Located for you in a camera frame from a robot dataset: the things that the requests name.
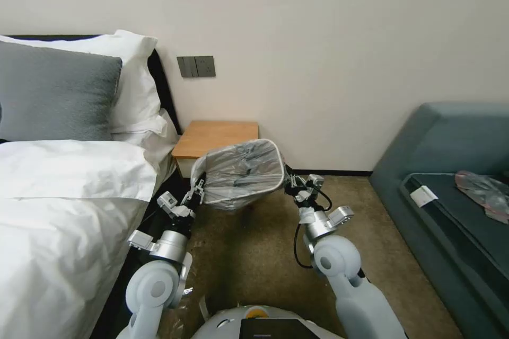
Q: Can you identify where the grey trash can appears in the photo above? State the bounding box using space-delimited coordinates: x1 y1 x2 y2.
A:
200 139 285 212

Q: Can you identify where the large white pillow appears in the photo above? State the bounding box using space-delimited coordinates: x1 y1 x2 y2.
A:
0 29 168 135

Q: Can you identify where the white duvet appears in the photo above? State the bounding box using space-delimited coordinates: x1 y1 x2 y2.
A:
0 139 161 339

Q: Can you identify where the clear plastic garbage bag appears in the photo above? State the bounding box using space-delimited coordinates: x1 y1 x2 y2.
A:
190 138 290 212

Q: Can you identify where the white sofa label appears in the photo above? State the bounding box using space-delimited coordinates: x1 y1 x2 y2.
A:
410 186 440 208

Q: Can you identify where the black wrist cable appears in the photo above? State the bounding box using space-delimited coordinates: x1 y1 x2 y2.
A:
293 188 336 269

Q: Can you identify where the white robot front shell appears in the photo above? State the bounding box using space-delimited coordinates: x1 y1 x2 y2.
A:
190 304 352 339

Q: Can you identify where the crumpled plastic bag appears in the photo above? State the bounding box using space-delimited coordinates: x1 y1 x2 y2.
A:
454 169 509 225

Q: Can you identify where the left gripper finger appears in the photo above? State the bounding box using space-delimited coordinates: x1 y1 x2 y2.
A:
182 188 199 209
194 180 207 208

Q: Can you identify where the teal sofa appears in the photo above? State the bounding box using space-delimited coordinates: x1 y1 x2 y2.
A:
368 101 509 339

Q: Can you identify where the black bed headboard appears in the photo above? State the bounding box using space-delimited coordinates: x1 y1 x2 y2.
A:
0 33 184 136

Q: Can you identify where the grey pillow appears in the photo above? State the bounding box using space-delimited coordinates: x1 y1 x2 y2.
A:
0 40 124 142

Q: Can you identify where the wooden nightstand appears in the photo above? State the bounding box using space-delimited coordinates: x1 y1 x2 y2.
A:
171 119 260 179

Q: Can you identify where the dark skirting board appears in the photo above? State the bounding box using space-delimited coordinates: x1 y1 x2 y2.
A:
291 168 374 177

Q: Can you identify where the grey wall switch panel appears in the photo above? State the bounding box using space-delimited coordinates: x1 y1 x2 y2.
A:
176 55 217 78

